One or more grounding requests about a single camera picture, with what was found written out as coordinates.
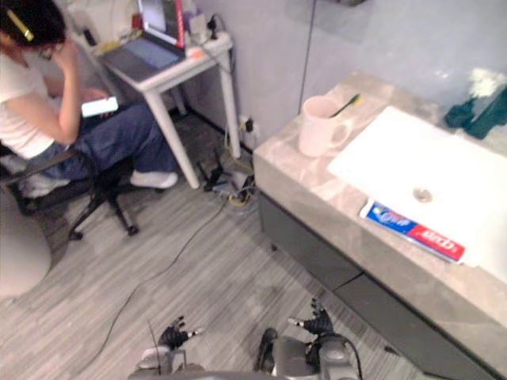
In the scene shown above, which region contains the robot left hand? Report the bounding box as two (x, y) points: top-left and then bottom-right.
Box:
(158, 315), (205, 352)

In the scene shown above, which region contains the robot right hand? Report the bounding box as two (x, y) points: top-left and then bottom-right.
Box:
(286, 297), (336, 337)

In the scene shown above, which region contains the silver robot leg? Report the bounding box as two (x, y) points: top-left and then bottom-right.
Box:
(272, 335), (318, 376)

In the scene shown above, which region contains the dark robot foot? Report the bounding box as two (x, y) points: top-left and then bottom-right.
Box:
(254, 327), (279, 374)

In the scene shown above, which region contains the grey marble vanity cabinet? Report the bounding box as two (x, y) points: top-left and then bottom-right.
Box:
(252, 70), (507, 380)

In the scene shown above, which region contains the blue red toothpaste box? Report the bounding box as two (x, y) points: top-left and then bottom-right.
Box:
(358, 198), (467, 266)

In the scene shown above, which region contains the grey power strip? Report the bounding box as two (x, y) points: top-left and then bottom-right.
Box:
(212, 173), (257, 207)

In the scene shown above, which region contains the black office chair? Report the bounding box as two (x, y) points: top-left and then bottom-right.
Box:
(0, 141), (140, 241)

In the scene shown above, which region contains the grey round seat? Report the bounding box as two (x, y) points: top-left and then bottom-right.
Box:
(0, 188), (53, 300)

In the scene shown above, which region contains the white sink basin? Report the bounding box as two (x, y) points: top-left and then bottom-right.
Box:
(326, 104), (507, 284)

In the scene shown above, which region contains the pale pink mug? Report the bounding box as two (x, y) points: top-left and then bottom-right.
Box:
(297, 95), (354, 158)

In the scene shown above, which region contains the green toothbrush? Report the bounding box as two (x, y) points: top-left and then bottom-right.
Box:
(330, 93), (364, 119)

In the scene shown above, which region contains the lit smartphone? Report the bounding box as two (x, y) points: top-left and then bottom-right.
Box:
(80, 96), (120, 119)

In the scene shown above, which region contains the white desk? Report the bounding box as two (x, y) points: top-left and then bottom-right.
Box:
(65, 30), (243, 190)

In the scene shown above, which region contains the dark green cloth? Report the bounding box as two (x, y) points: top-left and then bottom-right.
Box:
(444, 84), (507, 141)

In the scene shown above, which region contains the person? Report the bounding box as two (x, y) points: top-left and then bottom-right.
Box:
(0, 0), (180, 192)

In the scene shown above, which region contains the grey laptop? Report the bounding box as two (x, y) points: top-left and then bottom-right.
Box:
(100, 0), (187, 85)

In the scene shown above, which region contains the white fluffy cloth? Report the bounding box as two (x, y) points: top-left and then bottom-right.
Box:
(466, 66), (507, 101)

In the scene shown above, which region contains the white power adapter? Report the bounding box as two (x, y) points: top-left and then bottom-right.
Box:
(189, 12), (209, 45)

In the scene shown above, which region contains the black plug charger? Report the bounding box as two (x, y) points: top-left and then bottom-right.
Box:
(207, 13), (222, 41)

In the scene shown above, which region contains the red and black box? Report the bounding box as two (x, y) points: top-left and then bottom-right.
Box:
(162, 0), (187, 49)

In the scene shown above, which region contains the long black floor cable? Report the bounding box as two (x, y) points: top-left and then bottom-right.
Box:
(74, 199), (227, 378)

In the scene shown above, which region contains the yellow cable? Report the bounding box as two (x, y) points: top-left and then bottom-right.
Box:
(226, 188), (255, 207)

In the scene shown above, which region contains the white wall socket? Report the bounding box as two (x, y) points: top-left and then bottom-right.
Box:
(237, 113), (261, 138)

